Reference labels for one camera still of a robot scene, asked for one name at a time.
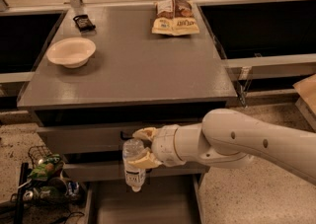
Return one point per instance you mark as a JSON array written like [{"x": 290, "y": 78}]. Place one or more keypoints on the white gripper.
[{"x": 165, "y": 144}]

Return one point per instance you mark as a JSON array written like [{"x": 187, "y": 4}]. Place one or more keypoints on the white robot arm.
[{"x": 228, "y": 139}]

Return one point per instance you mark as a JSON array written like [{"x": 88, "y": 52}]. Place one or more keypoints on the grey top drawer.
[{"x": 101, "y": 137}]

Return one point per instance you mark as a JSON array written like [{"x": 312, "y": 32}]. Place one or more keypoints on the grey open bottom drawer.
[{"x": 162, "y": 200}]

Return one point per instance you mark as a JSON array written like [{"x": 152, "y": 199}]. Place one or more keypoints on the grey middle drawer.
[{"x": 113, "y": 170}]

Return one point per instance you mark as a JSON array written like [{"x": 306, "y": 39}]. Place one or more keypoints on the grey drawer cabinet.
[{"x": 133, "y": 76}]

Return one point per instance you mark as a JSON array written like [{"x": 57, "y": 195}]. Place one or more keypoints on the green chip bag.
[{"x": 49, "y": 167}]

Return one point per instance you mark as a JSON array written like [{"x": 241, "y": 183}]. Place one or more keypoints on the white bowl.
[{"x": 71, "y": 52}]

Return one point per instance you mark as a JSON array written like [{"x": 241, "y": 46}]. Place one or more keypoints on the brown and yellow snack bag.
[{"x": 175, "y": 18}]

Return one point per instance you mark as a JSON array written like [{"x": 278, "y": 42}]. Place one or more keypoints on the small black snack packet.
[{"x": 83, "y": 23}]

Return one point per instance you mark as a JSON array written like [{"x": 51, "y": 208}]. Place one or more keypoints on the cardboard box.
[{"x": 306, "y": 89}]

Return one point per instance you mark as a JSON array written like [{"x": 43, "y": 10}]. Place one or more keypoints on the black wire basket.
[{"x": 57, "y": 190}]

